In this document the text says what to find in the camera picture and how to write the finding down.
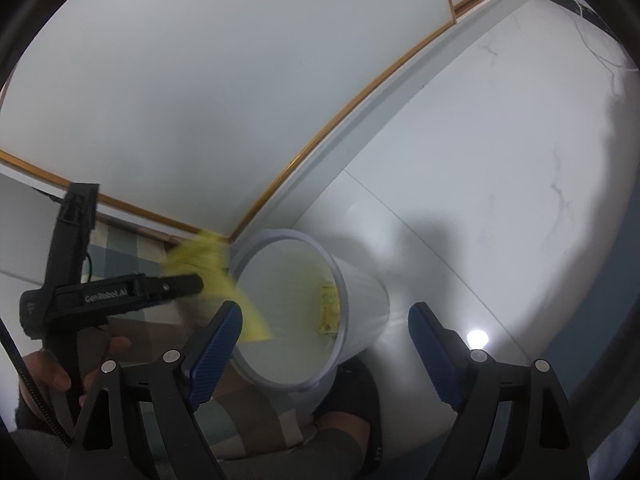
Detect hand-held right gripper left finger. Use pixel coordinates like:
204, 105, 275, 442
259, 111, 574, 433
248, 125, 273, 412
62, 300, 244, 480

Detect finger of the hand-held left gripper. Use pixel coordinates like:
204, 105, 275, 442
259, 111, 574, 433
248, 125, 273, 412
55, 272, 203, 318

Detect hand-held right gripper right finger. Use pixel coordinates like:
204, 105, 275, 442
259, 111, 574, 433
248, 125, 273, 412
407, 301, 588, 480

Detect yellow snack wrapper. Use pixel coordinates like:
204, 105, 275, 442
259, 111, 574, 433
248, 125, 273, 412
316, 282, 342, 333
165, 230, 273, 343

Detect white plastic bin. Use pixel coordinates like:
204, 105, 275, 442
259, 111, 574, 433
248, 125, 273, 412
227, 228, 391, 393

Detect person's left forearm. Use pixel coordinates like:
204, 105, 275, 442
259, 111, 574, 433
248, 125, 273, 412
0, 400, 76, 480

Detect person's left hand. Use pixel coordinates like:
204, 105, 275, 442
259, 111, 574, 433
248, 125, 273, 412
20, 336, 132, 411

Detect checked tablecloth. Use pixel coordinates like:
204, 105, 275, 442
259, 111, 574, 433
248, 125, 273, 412
0, 170, 313, 461

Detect black slipper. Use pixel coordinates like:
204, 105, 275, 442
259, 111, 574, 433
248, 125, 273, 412
312, 357, 383, 476

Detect person's bare foot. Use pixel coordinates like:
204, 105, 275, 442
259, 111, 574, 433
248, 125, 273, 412
315, 410, 372, 456

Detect white wood-trimmed cabinet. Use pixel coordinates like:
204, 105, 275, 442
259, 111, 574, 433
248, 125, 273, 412
0, 0, 533, 241

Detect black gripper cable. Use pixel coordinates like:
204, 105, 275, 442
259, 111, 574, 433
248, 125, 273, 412
0, 317, 73, 448

